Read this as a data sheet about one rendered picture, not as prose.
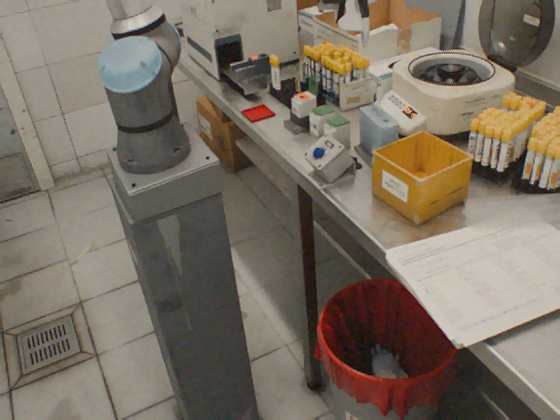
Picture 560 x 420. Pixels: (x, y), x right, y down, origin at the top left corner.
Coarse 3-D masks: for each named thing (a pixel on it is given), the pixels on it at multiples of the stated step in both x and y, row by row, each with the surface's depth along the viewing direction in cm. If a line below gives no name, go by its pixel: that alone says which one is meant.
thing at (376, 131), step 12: (360, 108) 121; (360, 120) 122; (372, 120) 116; (384, 120) 115; (360, 132) 124; (372, 132) 118; (384, 132) 114; (396, 132) 115; (360, 144) 126; (372, 144) 119; (384, 144) 115; (372, 156) 121
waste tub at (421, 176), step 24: (408, 144) 110; (432, 144) 109; (384, 168) 104; (408, 168) 113; (432, 168) 112; (456, 168) 100; (384, 192) 107; (408, 192) 101; (432, 192) 100; (456, 192) 104; (408, 216) 103; (432, 216) 103
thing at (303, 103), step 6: (294, 96) 134; (300, 96) 133; (306, 96) 133; (312, 96) 133; (294, 102) 133; (300, 102) 132; (306, 102) 132; (312, 102) 133; (294, 108) 134; (300, 108) 132; (306, 108) 133; (312, 108) 133; (300, 114) 133; (306, 114) 133
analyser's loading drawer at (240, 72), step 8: (224, 64) 164; (232, 64) 155; (240, 64) 156; (248, 64) 157; (224, 72) 160; (232, 72) 156; (240, 72) 152; (248, 72) 153; (240, 80) 153; (248, 80) 148; (256, 80) 149; (264, 80) 150; (248, 88) 149; (256, 88) 151; (264, 88) 152
